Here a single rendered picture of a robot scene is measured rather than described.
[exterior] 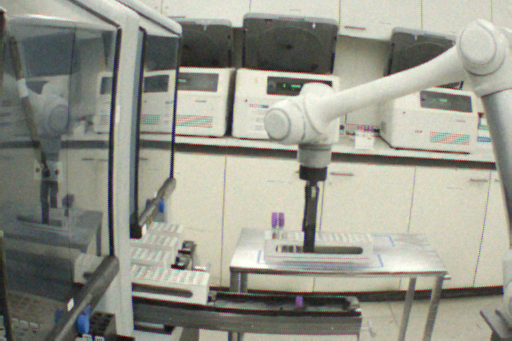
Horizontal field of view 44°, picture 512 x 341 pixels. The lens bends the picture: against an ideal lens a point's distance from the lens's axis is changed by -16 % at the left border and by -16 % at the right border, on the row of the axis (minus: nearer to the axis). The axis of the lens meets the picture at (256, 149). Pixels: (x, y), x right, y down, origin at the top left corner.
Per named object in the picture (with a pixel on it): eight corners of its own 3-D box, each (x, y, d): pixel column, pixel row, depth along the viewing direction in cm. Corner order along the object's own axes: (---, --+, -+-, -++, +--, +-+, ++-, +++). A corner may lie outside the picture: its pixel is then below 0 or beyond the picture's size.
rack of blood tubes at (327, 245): (263, 260, 193) (264, 239, 192) (263, 251, 203) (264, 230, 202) (371, 263, 193) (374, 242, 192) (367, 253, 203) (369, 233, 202)
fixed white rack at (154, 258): (58, 268, 170) (56, 246, 170) (67, 259, 180) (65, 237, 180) (166, 285, 170) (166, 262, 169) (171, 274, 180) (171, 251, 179)
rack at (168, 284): (82, 292, 155) (80, 268, 154) (91, 281, 165) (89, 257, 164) (205, 310, 155) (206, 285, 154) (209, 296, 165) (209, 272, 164)
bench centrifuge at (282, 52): (231, 140, 385) (239, 10, 376) (236, 127, 447) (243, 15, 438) (339, 146, 385) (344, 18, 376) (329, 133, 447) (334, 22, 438)
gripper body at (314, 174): (329, 168, 191) (326, 203, 192) (326, 163, 199) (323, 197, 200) (300, 166, 191) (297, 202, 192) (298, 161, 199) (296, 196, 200)
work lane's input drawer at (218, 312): (69, 317, 154) (66, 284, 153) (82, 300, 168) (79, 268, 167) (376, 342, 153) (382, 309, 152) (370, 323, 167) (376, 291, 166)
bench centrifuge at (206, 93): (122, 133, 387) (131, 17, 379) (144, 122, 449) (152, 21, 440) (223, 139, 385) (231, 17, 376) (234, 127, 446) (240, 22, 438)
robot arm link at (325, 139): (304, 138, 201) (283, 142, 190) (307, 81, 199) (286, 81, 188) (341, 143, 196) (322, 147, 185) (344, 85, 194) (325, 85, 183)
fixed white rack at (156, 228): (83, 241, 201) (82, 221, 200) (91, 233, 211) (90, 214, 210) (180, 253, 200) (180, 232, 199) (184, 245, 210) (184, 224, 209)
